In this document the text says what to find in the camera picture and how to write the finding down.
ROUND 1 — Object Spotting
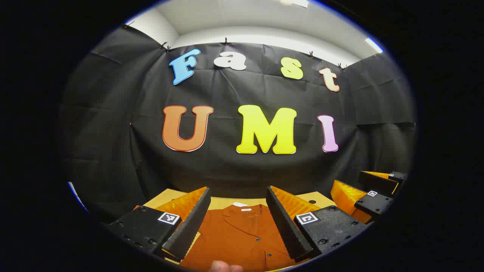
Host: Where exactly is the black backdrop cloth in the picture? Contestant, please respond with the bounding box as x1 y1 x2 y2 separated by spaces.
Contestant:
60 25 416 223

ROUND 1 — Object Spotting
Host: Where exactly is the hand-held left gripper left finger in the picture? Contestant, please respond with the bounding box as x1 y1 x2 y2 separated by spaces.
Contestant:
101 186 211 264

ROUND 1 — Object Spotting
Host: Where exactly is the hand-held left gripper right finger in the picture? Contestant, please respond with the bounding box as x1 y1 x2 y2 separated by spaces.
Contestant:
266 185 370 264

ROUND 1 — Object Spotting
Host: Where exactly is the row of black cloth clips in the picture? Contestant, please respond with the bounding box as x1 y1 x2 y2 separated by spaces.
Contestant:
123 21 346 70

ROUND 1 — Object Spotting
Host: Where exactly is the orange button-up shirt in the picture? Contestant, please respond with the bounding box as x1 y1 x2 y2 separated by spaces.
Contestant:
180 203 303 272

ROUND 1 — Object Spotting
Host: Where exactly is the ceiling light panel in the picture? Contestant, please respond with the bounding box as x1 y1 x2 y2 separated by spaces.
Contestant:
279 0 310 9
364 37 384 54

